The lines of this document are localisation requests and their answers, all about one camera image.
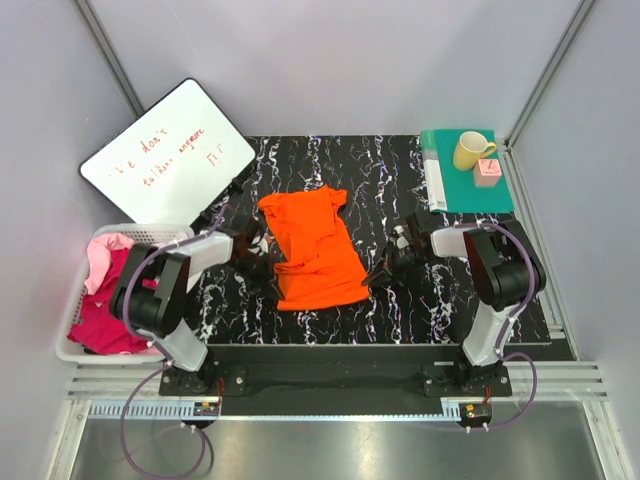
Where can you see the black marble pattern mat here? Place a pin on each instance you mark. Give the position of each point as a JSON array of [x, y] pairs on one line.
[[384, 181]]

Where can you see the green book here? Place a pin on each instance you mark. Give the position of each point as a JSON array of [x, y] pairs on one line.
[[453, 191]]

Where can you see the yellow mug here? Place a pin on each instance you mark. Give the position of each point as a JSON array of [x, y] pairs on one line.
[[470, 148]]

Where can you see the orange t shirt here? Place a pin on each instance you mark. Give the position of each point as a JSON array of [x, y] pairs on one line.
[[321, 269]]

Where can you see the white whiteboard with red writing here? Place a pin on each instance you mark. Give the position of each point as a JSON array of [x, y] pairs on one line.
[[173, 161]]

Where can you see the light pink t shirt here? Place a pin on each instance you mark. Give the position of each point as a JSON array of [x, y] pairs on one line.
[[101, 263]]

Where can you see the pink cube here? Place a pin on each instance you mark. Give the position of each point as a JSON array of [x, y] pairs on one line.
[[487, 173]]

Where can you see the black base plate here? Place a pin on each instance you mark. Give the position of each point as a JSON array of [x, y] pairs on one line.
[[436, 371]]

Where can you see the magenta t shirt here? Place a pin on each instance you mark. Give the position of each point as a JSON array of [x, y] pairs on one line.
[[99, 331]]

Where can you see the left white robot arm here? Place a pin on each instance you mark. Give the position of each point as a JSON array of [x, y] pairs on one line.
[[151, 294]]

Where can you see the white plastic laundry basket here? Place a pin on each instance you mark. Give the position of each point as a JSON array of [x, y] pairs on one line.
[[69, 351]]

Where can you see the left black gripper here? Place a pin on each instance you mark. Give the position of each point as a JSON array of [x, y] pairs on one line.
[[266, 285]]

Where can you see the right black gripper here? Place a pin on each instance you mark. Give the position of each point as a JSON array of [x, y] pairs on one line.
[[389, 272]]

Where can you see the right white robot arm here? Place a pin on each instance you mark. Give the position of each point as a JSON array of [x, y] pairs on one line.
[[506, 273]]

